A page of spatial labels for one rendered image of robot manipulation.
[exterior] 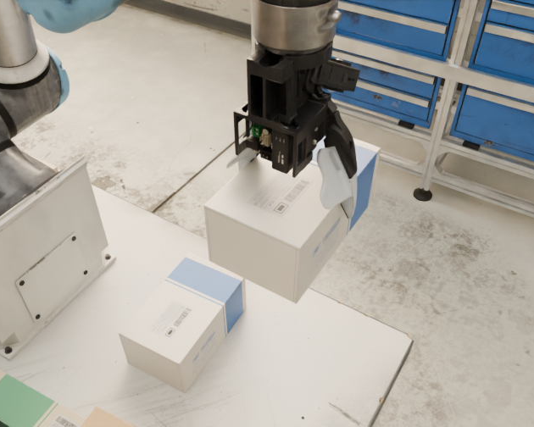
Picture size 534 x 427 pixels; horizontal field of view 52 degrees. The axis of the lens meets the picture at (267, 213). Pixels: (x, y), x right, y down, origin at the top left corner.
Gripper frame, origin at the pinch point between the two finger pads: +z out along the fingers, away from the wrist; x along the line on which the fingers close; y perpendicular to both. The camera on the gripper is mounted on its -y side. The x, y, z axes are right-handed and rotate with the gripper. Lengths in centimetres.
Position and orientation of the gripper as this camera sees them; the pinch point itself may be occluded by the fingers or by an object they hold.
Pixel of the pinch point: (297, 191)
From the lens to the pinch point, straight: 64.6
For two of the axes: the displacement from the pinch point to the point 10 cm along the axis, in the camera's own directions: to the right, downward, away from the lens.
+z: 0.0, 7.3, 6.9
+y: -5.3, 5.8, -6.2
